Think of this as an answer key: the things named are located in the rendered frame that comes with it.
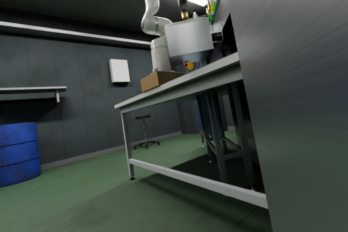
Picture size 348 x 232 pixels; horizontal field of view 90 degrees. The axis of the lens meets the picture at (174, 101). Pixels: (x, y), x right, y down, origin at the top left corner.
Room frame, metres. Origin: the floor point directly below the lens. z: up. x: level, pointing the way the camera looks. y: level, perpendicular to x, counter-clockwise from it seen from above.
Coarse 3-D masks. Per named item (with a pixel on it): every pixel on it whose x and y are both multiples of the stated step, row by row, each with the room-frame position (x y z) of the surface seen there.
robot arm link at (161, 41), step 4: (160, 20) 1.15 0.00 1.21; (164, 20) 1.16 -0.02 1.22; (168, 20) 1.18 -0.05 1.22; (160, 24) 1.15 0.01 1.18; (164, 24) 1.16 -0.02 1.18; (160, 28) 1.16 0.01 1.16; (164, 28) 1.17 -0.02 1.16; (156, 32) 1.17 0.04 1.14; (160, 32) 1.18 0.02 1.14; (164, 32) 1.18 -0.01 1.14; (160, 36) 1.22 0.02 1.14; (164, 36) 1.15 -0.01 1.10; (152, 40) 1.16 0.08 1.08; (156, 40) 1.14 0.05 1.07; (160, 40) 1.14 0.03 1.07; (164, 40) 1.15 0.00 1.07; (152, 44) 1.15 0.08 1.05; (156, 44) 1.13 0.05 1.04; (160, 44) 1.13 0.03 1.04; (164, 44) 1.15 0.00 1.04; (152, 48) 1.15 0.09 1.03
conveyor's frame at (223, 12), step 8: (224, 0) 0.70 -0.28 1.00; (224, 8) 0.72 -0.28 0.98; (216, 16) 0.87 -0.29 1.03; (224, 16) 0.75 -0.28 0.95; (216, 24) 0.90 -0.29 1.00; (224, 24) 0.77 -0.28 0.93; (232, 24) 1.00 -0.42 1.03; (224, 32) 1.11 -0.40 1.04; (232, 32) 1.03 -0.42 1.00; (224, 40) 1.23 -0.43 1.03; (232, 40) 1.06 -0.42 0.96; (216, 48) 1.07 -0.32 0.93; (224, 48) 1.09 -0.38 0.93; (216, 56) 1.25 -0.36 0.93; (224, 56) 1.16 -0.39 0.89; (200, 64) 1.16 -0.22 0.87
